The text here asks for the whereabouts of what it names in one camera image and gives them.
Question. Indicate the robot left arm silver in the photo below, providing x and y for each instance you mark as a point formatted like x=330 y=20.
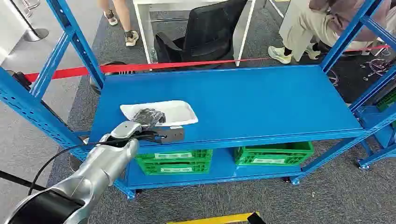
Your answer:
x=92 y=173

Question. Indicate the seated person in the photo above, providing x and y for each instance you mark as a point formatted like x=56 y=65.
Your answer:
x=309 y=21

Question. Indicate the blue metal shelving rack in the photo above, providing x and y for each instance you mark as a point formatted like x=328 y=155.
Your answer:
x=372 y=122
x=247 y=102

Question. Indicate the standing person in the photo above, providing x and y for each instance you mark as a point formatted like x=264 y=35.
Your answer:
x=123 y=18

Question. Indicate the black office chair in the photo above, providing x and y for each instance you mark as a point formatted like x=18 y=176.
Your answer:
x=207 y=34

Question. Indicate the black barrier belt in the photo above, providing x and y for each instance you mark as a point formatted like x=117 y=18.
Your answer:
x=18 y=181

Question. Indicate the yellow floor tape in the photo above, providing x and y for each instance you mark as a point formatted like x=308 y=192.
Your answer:
x=216 y=219

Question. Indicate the green plastic crate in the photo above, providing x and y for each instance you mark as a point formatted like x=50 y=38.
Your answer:
x=272 y=153
x=386 y=100
x=173 y=154
x=174 y=168

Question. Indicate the white table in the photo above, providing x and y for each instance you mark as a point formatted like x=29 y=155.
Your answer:
x=145 y=21

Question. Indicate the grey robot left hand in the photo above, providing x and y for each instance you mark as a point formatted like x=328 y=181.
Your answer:
x=173 y=135

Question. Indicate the chrome stanchion post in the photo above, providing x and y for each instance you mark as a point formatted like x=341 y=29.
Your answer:
x=35 y=33

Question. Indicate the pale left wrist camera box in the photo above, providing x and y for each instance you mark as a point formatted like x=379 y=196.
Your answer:
x=125 y=128

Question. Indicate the red barrier tape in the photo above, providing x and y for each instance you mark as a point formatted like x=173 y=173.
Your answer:
x=139 y=66

